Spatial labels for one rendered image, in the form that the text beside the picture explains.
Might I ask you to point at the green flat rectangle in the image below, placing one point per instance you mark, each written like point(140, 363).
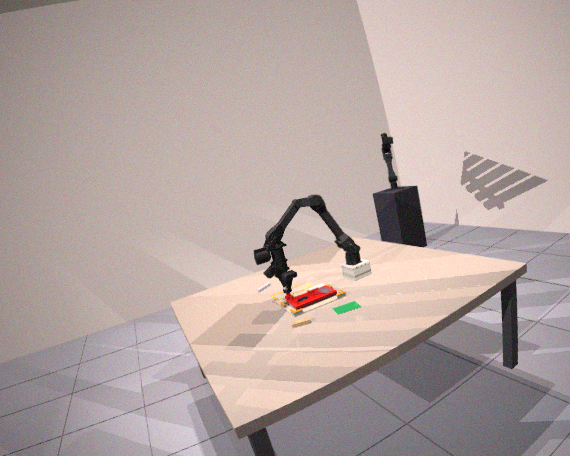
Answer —
point(346, 307)

